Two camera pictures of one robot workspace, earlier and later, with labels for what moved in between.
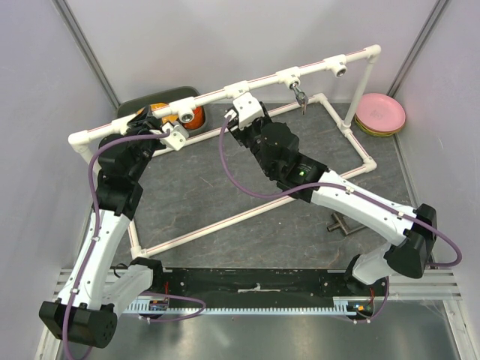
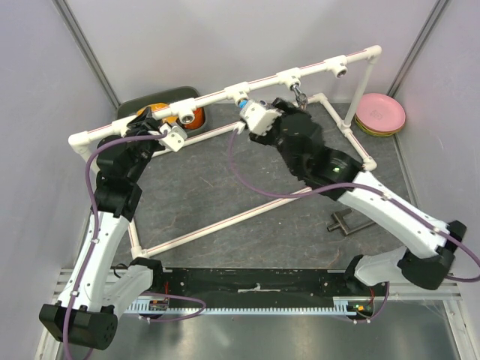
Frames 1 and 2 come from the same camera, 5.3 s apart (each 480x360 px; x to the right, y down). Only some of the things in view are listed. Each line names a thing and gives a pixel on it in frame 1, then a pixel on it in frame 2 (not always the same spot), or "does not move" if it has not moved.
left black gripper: [143, 123] does not move
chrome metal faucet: [301, 97] does not move
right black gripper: [241, 134] -> [268, 139]
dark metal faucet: [347, 225] does not move
